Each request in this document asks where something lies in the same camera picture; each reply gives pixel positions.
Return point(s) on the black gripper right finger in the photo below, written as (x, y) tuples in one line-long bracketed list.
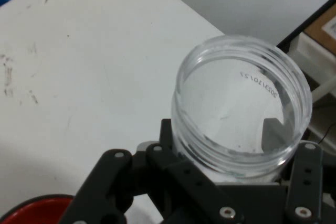
[(305, 182)]

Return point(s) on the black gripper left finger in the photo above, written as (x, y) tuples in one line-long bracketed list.
[(110, 187)]

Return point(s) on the clear plastic jar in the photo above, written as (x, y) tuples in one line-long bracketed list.
[(236, 103)]

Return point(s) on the red bowl with black rim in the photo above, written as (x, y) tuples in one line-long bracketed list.
[(34, 211)]

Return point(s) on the white foam block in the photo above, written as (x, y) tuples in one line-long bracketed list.
[(309, 53)]

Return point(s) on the cardboard box with label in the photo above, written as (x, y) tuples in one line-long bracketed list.
[(320, 30)]

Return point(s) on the black edge bar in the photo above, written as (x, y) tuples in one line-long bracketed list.
[(302, 27)]

